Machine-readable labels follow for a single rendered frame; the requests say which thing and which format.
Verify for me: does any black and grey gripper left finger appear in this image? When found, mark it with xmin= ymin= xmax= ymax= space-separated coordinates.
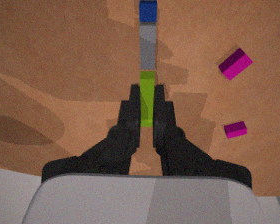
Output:
xmin=41 ymin=84 xmax=141 ymax=184

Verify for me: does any grey rod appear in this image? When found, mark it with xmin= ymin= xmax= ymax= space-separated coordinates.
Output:
xmin=139 ymin=22 xmax=156 ymax=70

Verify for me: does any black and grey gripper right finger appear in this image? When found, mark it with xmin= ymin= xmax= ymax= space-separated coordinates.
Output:
xmin=153 ymin=85 xmax=252 ymax=189

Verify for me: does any lime green rod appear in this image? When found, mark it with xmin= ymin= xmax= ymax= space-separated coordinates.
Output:
xmin=140 ymin=71 xmax=155 ymax=127

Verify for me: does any magenta rectangular block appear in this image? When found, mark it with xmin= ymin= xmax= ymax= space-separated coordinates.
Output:
xmin=218 ymin=48 xmax=253 ymax=80
xmin=224 ymin=121 xmax=247 ymax=139

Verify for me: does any small blue block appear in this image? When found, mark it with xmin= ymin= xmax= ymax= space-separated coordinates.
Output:
xmin=139 ymin=0 xmax=157 ymax=22

